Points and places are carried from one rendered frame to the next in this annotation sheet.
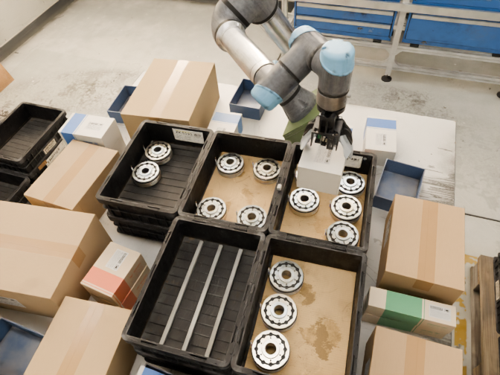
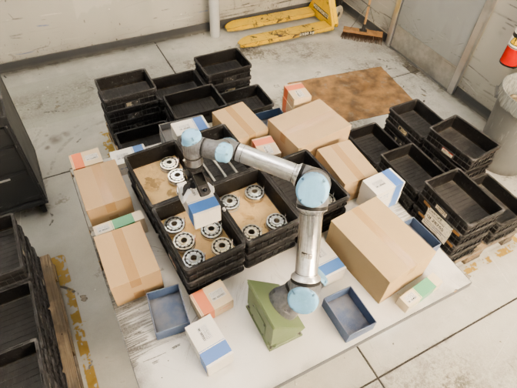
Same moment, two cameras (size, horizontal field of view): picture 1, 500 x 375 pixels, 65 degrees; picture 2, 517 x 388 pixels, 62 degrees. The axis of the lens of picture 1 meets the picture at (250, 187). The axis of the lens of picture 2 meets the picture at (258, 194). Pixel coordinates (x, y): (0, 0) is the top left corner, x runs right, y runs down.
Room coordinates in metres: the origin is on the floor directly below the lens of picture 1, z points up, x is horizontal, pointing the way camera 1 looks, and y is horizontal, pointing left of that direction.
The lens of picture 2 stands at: (1.70, -1.03, 2.53)
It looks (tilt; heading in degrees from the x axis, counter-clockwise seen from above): 49 degrees down; 127
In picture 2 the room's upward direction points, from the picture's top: 4 degrees clockwise
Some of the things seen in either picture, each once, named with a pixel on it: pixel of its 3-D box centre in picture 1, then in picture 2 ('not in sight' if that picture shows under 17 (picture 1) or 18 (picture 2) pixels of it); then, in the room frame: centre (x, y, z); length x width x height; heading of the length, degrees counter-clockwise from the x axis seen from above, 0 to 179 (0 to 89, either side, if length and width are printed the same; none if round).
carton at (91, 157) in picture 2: not in sight; (87, 163); (-0.06, -0.29, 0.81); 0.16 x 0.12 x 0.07; 67
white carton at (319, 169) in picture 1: (325, 155); (198, 202); (0.77, -0.23, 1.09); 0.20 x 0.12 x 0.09; 157
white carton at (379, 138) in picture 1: (379, 140); (208, 344); (1.14, -0.56, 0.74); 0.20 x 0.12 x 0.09; 163
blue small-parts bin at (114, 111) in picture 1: (132, 104); (415, 239); (1.55, 0.54, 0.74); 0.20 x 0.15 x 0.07; 162
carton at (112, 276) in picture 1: (114, 273); (265, 150); (0.60, 0.46, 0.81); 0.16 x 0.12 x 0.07; 152
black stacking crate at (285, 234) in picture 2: (239, 187); (253, 210); (0.87, 0.04, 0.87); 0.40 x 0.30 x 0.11; 161
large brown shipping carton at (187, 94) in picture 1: (174, 104); (377, 247); (1.44, 0.31, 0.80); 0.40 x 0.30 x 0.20; 164
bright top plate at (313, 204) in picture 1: (304, 199); (211, 229); (0.79, -0.18, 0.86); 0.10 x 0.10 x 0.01
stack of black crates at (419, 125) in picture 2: not in sight; (413, 134); (1.03, 1.85, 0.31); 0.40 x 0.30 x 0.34; 157
